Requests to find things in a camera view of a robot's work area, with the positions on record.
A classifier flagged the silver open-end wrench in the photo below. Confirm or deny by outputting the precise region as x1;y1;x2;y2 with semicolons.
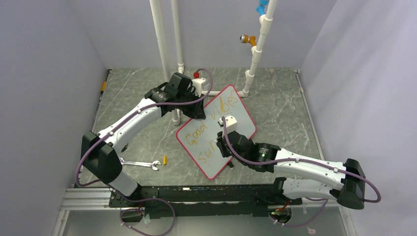
119;157;162;171

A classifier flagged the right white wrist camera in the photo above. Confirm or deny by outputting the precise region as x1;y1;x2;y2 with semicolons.
218;114;238;134

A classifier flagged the red-framed whiteboard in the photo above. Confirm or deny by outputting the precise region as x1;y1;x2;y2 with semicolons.
176;85;257;179

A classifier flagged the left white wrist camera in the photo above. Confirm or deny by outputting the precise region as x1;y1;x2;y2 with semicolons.
192;72;210;96

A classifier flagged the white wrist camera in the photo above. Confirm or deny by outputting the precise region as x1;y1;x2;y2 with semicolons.
192;72;210;96
218;114;238;134

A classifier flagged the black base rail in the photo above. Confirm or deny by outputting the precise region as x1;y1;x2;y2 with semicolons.
109;184;302;219

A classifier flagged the orange wall clip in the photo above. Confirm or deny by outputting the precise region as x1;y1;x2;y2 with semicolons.
100;81;107;93

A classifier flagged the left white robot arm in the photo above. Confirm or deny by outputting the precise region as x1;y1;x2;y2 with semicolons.
78;72;209;207

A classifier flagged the blue pipe fitting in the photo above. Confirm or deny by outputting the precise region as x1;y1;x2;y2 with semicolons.
256;0;269;16

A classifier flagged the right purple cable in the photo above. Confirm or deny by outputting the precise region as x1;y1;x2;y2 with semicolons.
221;116;382;228

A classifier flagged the white PVC pipe frame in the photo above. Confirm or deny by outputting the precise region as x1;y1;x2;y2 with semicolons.
149;0;277;126

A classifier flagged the orange nozzle fitting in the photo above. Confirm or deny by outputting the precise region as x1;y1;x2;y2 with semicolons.
239;34;257;47

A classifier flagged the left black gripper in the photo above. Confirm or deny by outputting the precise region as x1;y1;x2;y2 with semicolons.
176;89;205;119

